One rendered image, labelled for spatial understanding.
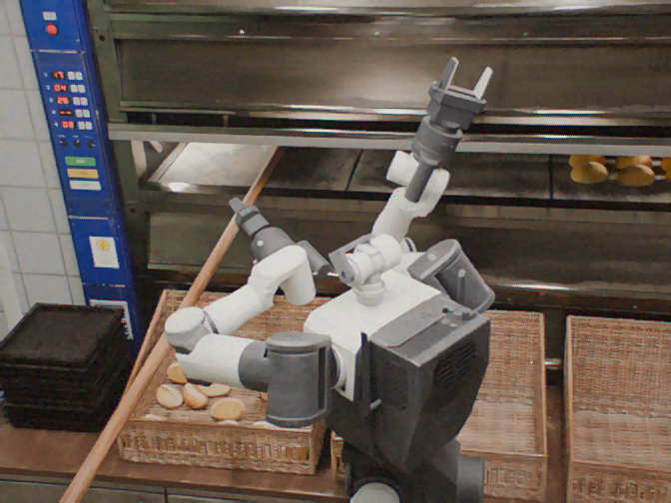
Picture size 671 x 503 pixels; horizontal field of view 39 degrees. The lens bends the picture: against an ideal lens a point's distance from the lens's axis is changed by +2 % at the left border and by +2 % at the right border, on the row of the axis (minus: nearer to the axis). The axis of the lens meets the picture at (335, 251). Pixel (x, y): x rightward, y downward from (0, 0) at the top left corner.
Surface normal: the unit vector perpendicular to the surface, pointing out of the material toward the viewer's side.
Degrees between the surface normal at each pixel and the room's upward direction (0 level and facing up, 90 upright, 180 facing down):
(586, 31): 90
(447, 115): 97
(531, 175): 0
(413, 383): 90
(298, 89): 70
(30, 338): 0
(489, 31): 90
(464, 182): 0
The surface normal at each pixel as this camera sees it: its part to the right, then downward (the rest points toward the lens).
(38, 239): -0.18, 0.49
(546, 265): -0.18, 0.16
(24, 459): -0.04, -0.87
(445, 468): 0.66, -0.58
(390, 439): -0.68, 0.32
